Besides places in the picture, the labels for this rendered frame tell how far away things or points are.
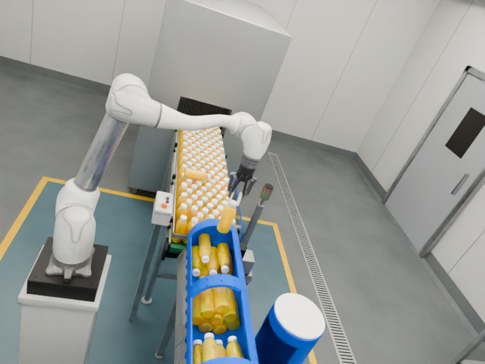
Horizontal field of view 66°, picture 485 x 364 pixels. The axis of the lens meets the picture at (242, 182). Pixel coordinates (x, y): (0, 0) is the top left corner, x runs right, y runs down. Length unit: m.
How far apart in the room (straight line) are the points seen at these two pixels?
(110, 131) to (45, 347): 1.07
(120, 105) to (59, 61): 4.98
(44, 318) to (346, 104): 5.78
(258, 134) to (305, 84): 4.81
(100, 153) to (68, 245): 0.40
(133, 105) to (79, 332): 1.09
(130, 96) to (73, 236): 0.62
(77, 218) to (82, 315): 0.46
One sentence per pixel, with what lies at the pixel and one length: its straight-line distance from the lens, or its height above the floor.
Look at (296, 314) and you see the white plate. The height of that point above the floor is 1.04.
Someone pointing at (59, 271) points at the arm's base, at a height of 1.10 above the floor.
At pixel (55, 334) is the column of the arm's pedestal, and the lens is 2.04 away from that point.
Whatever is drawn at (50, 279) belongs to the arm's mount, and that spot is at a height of 1.09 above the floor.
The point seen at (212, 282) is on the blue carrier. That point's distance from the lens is 1.73.
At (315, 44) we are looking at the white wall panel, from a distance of 6.29.
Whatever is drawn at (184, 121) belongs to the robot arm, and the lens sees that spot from 1.53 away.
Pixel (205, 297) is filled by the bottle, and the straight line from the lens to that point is 1.79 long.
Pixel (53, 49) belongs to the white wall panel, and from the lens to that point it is 6.39.
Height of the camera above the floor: 2.44
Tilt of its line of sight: 29 degrees down
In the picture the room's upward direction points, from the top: 22 degrees clockwise
